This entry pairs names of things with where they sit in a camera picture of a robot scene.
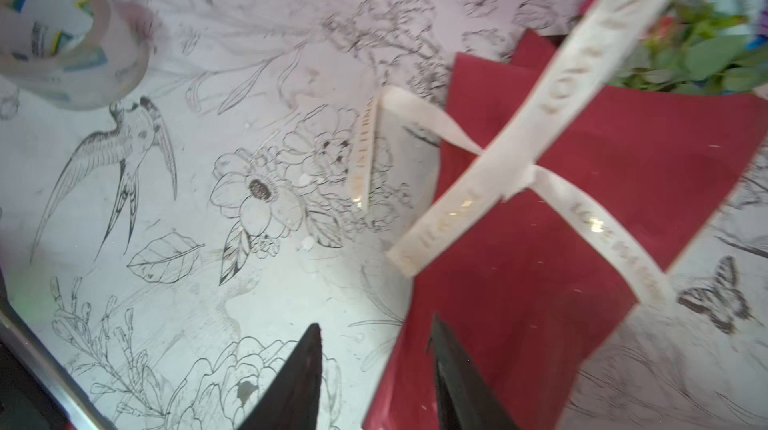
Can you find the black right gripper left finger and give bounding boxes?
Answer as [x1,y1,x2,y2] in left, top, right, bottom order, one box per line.
[240,323,323,430]

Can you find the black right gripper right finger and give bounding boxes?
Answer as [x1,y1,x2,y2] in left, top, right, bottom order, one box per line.
[429,315,520,430]

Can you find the dark red wrapping paper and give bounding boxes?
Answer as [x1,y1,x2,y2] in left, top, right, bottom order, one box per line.
[362,27,768,430]

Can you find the white fake rose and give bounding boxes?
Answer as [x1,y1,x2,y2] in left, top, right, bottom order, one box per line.
[608,0,767,96]

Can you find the cream satin ribbon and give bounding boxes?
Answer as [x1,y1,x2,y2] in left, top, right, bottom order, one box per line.
[348,0,674,308]

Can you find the clear tape roll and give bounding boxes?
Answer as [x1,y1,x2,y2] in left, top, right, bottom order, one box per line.
[1,0,149,110]

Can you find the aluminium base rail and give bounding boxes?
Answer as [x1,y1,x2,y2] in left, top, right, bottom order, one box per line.
[1,278,115,429]

